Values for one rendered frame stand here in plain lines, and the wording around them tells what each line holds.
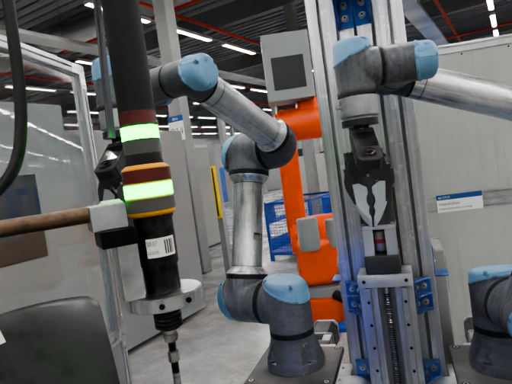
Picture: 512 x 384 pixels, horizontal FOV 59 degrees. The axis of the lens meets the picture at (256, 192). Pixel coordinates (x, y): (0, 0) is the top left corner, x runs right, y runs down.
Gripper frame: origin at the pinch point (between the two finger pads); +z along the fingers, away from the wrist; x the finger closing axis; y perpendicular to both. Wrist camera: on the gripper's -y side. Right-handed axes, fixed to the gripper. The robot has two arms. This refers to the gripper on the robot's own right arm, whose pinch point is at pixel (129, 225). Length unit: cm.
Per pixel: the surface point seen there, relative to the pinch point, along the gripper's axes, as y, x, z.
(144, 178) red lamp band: -53, -26, -9
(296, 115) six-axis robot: 350, -26, -53
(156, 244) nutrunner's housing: -52, -26, -3
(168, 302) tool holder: -54, -27, 2
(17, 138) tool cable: -57, -17, -13
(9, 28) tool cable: -56, -18, -22
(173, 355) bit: -51, -25, 8
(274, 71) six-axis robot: 337, -12, -95
